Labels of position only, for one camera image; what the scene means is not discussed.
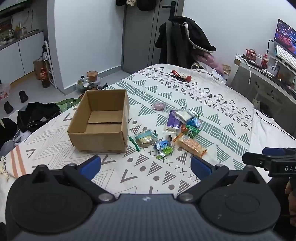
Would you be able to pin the clear white sandwich packet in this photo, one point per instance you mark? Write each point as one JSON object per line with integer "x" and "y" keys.
{"x": 185, "y": 115}

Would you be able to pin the computer monitor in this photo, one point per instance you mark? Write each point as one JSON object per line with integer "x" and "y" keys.
{"x": 286, "y": 34}

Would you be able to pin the green dinosaur rug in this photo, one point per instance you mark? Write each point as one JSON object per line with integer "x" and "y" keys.
{"x": 67, "y": 104}

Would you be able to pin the purple cake packet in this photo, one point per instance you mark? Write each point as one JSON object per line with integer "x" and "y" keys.
{"x": 171, "y": 121}

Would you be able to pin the orange cracker packet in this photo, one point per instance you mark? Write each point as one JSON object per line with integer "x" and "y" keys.
{"x": 192, "y": 146}

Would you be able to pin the grey desk cabinet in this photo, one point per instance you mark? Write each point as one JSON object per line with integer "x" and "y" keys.
{"x": 259, "y": 85}

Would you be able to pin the small black packet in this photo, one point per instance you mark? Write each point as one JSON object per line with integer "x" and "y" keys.
{"x": 170, "y": 138}

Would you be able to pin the green snack packet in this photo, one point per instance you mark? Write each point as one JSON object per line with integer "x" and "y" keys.
{"x": 193, "y": 131}

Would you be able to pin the black coat on chair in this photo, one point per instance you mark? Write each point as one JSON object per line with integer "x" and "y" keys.
{"x": 180, "y": 39}

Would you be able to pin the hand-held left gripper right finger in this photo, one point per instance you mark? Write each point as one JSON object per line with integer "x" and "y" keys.
{"x": 200, "y": 167}

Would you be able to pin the black spray bottle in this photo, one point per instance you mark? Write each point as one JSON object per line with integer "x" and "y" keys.
{"x": 45, "y": 54}

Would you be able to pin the patterned bed blanket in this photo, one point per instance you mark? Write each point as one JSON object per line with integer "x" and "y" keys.
{"x": 175, "y": 97}

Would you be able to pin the black bag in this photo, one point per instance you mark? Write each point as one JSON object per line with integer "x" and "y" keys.
{"x": 38, "y": 115}

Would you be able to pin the small red desk item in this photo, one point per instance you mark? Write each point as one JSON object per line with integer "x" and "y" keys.
{"x": 264, "y": 62}

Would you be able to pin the pink clothing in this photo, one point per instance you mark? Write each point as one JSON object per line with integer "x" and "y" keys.
{"x": 210, "y": 61}

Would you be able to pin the green beige cake packet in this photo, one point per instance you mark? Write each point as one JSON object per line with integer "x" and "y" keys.
{"x": 145, "y": 138}

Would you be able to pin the brown paper cup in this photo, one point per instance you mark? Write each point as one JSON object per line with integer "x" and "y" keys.
{"x": 92, "y": 76}

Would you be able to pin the small blue candy packet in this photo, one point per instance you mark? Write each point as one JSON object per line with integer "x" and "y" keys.
{"x": 166, "y": 143}

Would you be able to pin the red mini shopping basket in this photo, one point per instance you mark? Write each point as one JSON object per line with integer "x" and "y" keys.
{"x": 251, "y": 54}

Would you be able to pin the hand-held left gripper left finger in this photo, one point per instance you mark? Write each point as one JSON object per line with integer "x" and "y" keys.
{"x": 91, "y": 165}

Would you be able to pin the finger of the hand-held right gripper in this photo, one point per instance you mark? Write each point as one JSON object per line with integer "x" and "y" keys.
{"x": 255, "y": 160}
{"x": 272, "y": 151}

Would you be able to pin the orange candy packet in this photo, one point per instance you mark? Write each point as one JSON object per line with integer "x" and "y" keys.
{"x": 182, "y": 129}

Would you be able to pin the person's right hand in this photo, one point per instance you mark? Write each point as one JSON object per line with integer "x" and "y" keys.
{"x": 291, "y": 199}

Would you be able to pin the red round object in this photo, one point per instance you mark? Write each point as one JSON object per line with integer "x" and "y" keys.
{"x": 188, "y": 78}

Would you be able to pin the green stick packet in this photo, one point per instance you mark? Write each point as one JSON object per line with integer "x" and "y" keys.
{"x": 134, "y": 144}

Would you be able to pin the wicker basket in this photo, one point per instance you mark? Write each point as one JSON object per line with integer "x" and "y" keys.
{"x": 226, "y": 69}

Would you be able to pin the white bed sheet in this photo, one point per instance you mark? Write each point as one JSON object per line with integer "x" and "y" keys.
{"x": 268, "y": 134}

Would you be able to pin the red long packet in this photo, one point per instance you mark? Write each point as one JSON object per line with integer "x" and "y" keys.
{"x": 177, "y": 73}

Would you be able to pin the brown cardboard box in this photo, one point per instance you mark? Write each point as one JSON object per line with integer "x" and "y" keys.
{"x": 99, "y": 120}

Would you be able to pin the white kitchen cabinet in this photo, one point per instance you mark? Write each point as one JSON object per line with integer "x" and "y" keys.
{"x": 20, "y": 55}

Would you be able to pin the grey door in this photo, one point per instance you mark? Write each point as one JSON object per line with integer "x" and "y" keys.
{"x": 138, "y": 37}

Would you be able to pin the glass teapot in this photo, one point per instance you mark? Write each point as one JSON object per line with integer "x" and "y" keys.
{"x": 82, "y": 85}

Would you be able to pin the brown paper bag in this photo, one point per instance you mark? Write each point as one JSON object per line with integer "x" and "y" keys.
{"x": 38, "y": 68}

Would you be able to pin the black shoe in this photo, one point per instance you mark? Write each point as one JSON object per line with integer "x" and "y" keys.
{"x": 8, "y": 107}
{"x": 23, "y": 96}

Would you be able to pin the blue snack packet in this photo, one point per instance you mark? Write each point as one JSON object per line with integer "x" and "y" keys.
{"x": 194, "y": 122}

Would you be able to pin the white narrow rack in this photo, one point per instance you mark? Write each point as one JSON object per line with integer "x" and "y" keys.
{"x": 52, "y": 67}

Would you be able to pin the small green candy packet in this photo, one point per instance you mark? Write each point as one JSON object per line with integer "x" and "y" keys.
{"x": 165, "y": 153}

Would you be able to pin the pink bun packet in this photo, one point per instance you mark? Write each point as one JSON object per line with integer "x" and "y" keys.
{"x": 158, "y": 106}

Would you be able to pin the brown drink bottle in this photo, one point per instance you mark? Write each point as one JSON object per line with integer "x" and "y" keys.
{"x": 45, "y": 78}

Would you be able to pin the white keyboard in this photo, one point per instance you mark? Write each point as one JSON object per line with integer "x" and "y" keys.
{"x": 285, "y": 55}

